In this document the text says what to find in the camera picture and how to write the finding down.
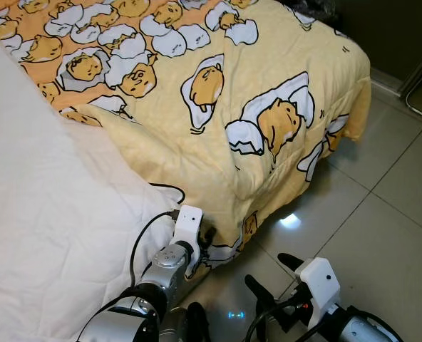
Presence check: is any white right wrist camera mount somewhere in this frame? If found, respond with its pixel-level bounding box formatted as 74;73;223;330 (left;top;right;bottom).
295;256;341;314

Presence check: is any yellow cartoon egg blanket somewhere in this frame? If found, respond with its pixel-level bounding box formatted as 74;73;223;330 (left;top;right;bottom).
0;0;372;275

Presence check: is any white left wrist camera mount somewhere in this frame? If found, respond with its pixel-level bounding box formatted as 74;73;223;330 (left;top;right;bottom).
172;205;205;257

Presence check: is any thin black loose cable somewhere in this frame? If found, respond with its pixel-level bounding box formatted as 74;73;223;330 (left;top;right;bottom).
150;182;187;207

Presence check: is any left robot leg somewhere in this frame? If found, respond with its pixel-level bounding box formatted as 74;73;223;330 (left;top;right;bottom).
158;303;212;342

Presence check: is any black fabric bundle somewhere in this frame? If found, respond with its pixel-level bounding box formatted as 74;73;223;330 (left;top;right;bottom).
279;0;340;22

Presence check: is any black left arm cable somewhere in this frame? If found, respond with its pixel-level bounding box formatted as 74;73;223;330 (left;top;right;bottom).
129;208;180;286

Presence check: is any metal tube frame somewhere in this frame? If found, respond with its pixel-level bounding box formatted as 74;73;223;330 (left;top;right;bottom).
400;43;422;125

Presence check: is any white quilted mattress pad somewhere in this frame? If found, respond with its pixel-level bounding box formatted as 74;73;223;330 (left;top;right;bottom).
0;28;187;342

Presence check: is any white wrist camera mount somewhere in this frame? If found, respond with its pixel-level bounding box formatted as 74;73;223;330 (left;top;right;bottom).
295;256;341;314
172;205;205;257

